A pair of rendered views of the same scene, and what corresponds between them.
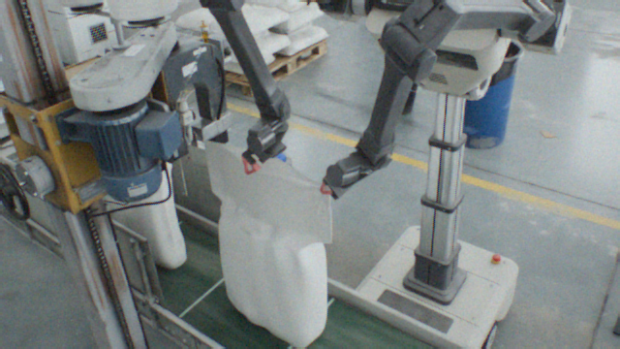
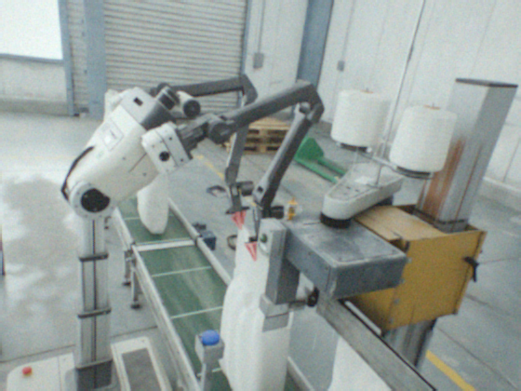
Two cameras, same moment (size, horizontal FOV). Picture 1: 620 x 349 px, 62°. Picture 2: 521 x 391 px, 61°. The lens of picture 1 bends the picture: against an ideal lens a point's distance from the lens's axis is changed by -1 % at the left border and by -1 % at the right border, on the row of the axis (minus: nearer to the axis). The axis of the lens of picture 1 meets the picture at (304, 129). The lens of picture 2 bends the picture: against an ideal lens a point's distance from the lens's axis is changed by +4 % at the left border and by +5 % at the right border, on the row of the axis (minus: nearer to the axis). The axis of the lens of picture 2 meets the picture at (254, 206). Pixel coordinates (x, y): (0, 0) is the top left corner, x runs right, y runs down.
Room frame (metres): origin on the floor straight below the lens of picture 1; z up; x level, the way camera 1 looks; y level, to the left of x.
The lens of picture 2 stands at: (2.73, 0.63, 1.82)
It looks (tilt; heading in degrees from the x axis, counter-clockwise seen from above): 22 degrees down; 202
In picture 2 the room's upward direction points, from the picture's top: 8 degrees clockwise
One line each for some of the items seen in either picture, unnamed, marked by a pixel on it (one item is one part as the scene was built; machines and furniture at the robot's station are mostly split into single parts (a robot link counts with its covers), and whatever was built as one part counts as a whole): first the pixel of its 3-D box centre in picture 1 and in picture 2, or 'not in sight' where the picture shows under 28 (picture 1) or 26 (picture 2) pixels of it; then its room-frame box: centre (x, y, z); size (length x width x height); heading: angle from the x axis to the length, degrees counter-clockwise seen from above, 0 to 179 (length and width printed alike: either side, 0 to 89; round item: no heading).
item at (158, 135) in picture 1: (160, 139); not in sight; (1.15, 0.36, 1.25); 0.10 x 0.08 x 0.12; 167
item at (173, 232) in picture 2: not in sight; (131, 192); (-0.18, -1.77, 0.34); 2.21 x 0.39 x 0.09; 52
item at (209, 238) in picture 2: not in sight; (200, 234); (0.17, -0.82, 0.35); 0.30 x 0.15 x 0.15; 52
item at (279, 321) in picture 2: (220, 135); (273, 317); (1.63, 0.30, 0.98); 0.09 x 0.05 x 0.05; 142
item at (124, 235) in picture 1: (75, 232); not in sight; (1.71, 0.96, 0.54); 1.05 x 0.02 x 0.41; 52
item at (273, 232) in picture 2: (218, 49); (271, 237); (1.68, 0.27, 1.29); 0.08 x 0.05 x 0.09; 52
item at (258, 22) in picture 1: (250, 20); not in sight; (4.43, 0.41, 0.56); 0.66 x 0.42 x 0.15; 142
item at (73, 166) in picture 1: (85, 131); (406, 261); (1.35, 0.63, 1.18); 0.34 x 0.25 x 0.31; 142
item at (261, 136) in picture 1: (267, 125); (269, 206); (1.27, 0.10, 1.20); 0.11 x 0.09 x 0.12; 143
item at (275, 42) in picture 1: (251, 47); not in sight; (4.43, 0.42, 0.32); 0.66 x 0.43 x 0.15; 144
